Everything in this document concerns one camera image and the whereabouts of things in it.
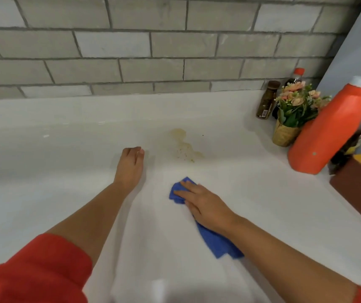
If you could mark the person's right hand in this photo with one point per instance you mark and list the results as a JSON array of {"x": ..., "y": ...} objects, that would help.
[{"x": 208, "y": 208}]

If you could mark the person's left hand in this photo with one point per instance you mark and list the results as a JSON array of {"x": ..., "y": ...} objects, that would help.
[{"x": 130, "y": 170}]

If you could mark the blue cloth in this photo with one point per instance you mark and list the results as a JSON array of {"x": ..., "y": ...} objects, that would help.
[{"x": 218, "y": 244}]

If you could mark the brown spice jar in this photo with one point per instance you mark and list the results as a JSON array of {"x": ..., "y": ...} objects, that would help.
[{"x": 267, "y": 102}]

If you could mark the artificial flowers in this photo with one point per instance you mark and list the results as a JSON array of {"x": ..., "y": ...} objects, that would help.
[{"x": 294, "y": 113}]

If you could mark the large red plastic bottle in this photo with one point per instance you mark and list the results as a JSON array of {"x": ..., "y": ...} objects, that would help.
[{"x": 328, "y": 132}]

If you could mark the brown tissue box yellow lid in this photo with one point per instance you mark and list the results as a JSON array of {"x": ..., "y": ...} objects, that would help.
[{"x": 360, "y": 189}]

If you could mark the cola bottle with red cap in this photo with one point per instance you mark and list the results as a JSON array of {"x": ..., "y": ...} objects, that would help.
[{"x": 294, "y": 78}]

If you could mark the dark and yellow snack packet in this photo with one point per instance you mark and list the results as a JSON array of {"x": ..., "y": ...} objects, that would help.
[{"x": 354, "y": 141}]

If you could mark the person's right forearm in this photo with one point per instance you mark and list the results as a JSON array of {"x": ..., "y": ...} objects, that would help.
[{"x": 290, "y": 265}]

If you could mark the person's left forearm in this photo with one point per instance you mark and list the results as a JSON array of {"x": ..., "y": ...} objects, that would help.
[{"x": 89, "y": 224}]

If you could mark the white countertop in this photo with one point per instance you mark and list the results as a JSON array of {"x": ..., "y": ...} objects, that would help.
[{"x": 57, "y": 154}]

